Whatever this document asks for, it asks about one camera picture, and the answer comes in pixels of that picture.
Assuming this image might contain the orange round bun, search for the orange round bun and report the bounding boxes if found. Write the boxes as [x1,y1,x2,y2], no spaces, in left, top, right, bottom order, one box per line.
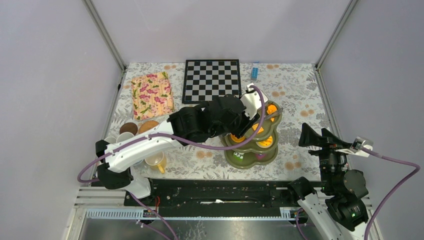
[230,134,246,143]

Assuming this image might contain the yellow fruit tart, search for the yellow fruit tart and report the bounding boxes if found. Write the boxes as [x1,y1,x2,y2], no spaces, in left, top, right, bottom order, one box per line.
[256,135,274,149]

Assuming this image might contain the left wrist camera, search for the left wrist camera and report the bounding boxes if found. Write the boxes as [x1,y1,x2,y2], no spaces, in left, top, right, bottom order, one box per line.
[240,83,262,120]

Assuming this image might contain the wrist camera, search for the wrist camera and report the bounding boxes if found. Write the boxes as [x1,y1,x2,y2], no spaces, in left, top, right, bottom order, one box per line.
[240,83,262,120]
[336,136,374,158]

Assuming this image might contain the green kiwi cake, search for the green kiwi cake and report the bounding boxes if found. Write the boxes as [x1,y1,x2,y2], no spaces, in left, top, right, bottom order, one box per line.
[233,151,244,162]

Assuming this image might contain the yellow handled mug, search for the yellow handled mug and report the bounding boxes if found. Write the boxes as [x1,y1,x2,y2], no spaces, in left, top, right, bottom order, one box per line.
[144,152,167,174]

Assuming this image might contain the black white chessboard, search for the black white chessboard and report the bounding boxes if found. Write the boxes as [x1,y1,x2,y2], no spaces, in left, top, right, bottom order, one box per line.
[181,59,242,104]

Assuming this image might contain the dark brown coaster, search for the dark brown coaster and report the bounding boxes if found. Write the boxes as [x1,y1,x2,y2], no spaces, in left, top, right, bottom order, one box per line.
[119,122,138,135]

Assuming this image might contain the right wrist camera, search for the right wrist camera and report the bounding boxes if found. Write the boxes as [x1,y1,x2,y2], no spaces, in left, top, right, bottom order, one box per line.
[336,136,374,158]

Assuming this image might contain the green three-tier serving stand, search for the green three-tier serving stand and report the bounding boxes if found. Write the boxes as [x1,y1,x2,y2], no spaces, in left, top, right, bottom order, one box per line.
[224,100,283,170]

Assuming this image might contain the floral pastry tray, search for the floral pastry tray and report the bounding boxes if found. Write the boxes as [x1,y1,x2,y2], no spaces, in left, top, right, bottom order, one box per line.
[130,71,175,121]

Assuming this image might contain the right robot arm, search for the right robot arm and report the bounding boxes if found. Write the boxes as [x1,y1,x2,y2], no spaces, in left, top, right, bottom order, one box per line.
[286,123,373,240]

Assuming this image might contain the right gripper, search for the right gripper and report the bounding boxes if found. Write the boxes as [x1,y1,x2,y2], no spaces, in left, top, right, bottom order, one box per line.
[298,121,352,191]

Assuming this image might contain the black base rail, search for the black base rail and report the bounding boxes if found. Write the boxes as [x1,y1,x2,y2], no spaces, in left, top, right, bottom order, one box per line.
[140,178,299,218]

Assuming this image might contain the metal serving tongs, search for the metal serving tongs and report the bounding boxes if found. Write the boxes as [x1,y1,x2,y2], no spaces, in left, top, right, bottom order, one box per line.
[265,105,283,119]

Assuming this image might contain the woven rattan coaster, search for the woven rattan coaster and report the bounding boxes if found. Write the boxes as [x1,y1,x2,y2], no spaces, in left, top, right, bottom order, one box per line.
[138,120,159,134]

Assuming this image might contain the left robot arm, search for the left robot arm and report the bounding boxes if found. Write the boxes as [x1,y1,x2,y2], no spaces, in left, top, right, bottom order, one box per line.
[97,91,267,206]

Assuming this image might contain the blue rectangular block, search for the blue rectangular block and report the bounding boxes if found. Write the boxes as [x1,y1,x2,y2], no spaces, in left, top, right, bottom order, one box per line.
[250,67,259,81]

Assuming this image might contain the kiwi purple cake slice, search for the kiwi purple cake slice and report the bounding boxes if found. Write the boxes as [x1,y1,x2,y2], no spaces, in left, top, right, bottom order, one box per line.
[255,153,267,161]

